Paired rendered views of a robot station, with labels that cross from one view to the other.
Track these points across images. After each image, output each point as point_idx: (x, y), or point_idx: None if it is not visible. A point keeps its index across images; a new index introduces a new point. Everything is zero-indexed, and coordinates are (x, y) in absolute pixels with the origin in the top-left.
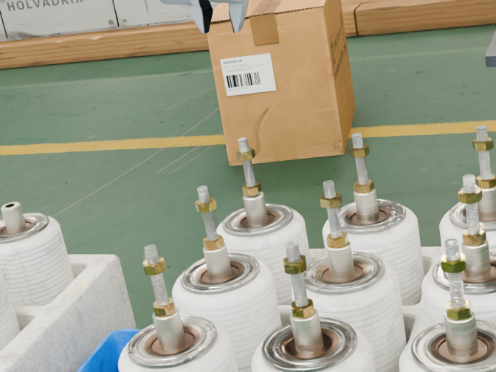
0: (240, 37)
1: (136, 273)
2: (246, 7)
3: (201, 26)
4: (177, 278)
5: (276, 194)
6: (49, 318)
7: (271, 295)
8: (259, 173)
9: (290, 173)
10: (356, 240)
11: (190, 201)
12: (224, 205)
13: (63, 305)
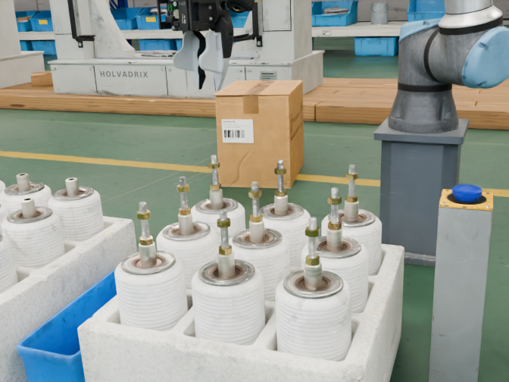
0: (235, 107)
1: None
2: (224, 76)
3: (197, 85)
4: None
5: (243, 206)
6: (84, 248)
7: (214, 247)
8: (235, 192)
9: None
10: (270, 223)
11: (190, 203)
12: None
13: (94, 242)
